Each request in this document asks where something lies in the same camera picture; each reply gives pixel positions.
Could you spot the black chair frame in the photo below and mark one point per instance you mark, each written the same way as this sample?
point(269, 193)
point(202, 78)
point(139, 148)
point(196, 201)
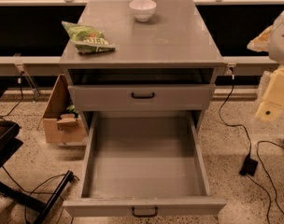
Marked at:
point(37, 167)

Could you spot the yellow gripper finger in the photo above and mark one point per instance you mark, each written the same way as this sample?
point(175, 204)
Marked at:
point(261, 42)
point(272, 103)

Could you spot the black power adapter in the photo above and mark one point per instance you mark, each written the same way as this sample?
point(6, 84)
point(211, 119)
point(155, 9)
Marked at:
point(249, 166)

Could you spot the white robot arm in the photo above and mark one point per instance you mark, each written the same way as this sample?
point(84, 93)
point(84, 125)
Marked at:
point(271, 40)

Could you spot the black drawer handle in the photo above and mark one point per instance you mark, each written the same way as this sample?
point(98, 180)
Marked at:
point(143, 96)
point(143, 212)

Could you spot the open grey lower drawer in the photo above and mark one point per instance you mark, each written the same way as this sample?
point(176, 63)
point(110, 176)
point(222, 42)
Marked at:
point(137, 159)

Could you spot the black lower drawer handle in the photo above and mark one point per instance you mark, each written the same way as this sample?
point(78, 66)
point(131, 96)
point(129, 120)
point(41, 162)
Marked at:
point(143, 212)

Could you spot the black upper drawer handle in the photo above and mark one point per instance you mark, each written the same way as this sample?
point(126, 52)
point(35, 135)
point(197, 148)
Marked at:
point(143, 96)

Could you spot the grey drawer cabinet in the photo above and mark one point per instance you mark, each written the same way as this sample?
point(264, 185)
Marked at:
point(173, 47)

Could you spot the white ceramic bowl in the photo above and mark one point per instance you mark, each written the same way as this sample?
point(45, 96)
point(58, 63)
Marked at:
point(142, 10)

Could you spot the closed grey upper drawer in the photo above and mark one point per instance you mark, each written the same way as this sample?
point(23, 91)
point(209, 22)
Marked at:
point(118, 97)

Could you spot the brown cardboard box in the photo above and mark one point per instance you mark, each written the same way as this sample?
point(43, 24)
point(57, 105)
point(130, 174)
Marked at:
point(61, 124)

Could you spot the green jalapeno chip bag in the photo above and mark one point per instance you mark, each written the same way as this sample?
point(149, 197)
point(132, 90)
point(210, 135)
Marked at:
point(87, 39)

